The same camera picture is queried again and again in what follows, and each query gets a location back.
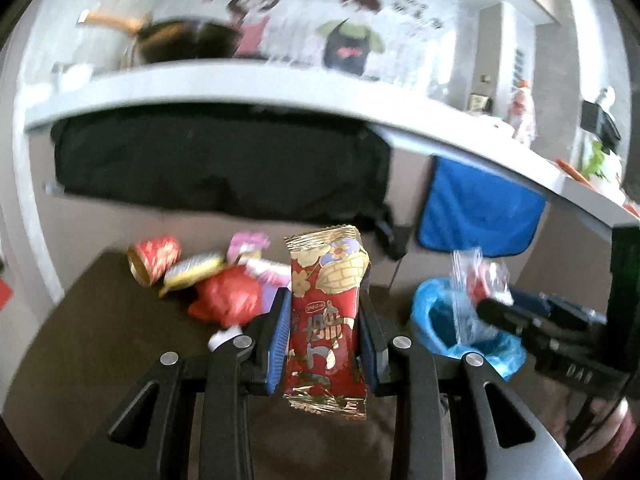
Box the clear plastic wrapper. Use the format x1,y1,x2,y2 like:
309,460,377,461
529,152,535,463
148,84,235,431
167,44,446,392
451,247,513,346

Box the red gold snack packet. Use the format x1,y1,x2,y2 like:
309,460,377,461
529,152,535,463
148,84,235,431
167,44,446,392
284,226,370,420

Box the red paper cup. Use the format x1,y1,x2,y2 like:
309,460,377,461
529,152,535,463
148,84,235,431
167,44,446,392
127,236,181,287

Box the right hand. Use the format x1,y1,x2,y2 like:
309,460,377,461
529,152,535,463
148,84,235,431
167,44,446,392
560,393,631,460

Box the white crumpled tissue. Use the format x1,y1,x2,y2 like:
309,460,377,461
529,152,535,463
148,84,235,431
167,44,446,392
207,325,243,352

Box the purple round sponge pad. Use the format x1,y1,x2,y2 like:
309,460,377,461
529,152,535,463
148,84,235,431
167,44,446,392
260,284,278,313

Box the red plastic bag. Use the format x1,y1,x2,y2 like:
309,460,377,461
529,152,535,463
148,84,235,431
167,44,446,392
186,266,262,328

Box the pink white snack package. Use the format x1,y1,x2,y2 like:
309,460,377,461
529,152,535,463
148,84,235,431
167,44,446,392
227,231,291,288

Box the blue hanging towel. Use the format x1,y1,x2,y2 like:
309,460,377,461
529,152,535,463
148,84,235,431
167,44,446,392
416,157,546,258

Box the silver yellow round lid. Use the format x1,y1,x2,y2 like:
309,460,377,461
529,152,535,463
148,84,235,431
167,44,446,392
160,252,226,297

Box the black hanging bag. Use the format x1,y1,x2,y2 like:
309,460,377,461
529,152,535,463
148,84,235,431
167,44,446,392
50,103,408,261

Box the white counter top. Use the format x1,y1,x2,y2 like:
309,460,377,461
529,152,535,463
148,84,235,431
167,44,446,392
22,60,639,229

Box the cartoon wall sticker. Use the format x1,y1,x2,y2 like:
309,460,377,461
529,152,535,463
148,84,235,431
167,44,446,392
198,0,459,84

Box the black wok with handle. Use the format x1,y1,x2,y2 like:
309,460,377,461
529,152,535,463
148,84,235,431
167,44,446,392
77,10,242,64

